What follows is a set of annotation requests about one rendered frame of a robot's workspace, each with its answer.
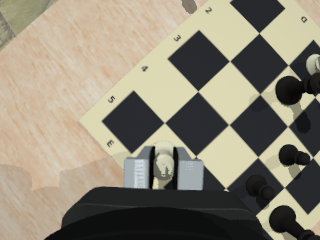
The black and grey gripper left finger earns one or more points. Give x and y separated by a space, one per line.
136 169

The black and cream chessboard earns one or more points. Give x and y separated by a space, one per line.
209 87

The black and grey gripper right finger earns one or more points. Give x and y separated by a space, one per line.
189 171

